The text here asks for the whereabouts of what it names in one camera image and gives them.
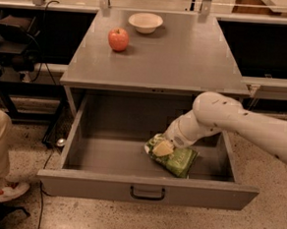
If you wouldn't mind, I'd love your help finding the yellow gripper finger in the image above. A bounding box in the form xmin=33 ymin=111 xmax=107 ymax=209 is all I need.
xmin=152 ymin=140 xmax=174 ymax=157

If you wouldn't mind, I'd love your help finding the green jalapeno chip bag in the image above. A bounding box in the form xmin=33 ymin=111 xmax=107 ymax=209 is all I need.
xmin=144 ymin=134 xmax=198 ymax=179

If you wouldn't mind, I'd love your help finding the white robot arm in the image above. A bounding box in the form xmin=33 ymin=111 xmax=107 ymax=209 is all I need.
xmin=152 ymin=91 xmax=287 ymax=164

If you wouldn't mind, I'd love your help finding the grey open drawer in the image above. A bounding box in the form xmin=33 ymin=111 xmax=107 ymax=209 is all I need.
xmin=37 ymin=90 xmax=258 ymax=210

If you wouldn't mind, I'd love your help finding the grey cabinet counter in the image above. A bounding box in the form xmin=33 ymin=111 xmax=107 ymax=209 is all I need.
xmin=60 ymin=8 xmax=250 ymax=113

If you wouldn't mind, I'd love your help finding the silver round caster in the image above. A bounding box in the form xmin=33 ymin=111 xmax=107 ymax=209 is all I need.
xmin=57 ymin=139 xmax=67 ymax=147

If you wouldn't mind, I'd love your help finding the red apple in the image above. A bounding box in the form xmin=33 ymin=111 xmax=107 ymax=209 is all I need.
xmin=107 ymin=28 xmax=129 ymax=52

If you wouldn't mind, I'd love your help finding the white bowl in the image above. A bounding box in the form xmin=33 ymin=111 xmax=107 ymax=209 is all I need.
xmin=129 ymin=13 xmax=163 ymax=34

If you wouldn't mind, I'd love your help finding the white red sneaker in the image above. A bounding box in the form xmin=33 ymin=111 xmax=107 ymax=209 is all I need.
xmin=0 ymin=181 xmax=30 ymax=202

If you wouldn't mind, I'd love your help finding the black equipment on shelf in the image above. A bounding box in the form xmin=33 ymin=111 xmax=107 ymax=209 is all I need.
xmin=0 ymin=10 xmax=40 ymax=72

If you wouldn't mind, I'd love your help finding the black drawer handle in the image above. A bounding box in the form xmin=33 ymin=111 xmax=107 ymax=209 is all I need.
xmin=129 ymin=186 xmax=166 ymax=201

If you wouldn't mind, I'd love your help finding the black floor cable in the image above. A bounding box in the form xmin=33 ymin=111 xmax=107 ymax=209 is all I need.
xmin=35 ymin=147 xmax=55 ymax=229

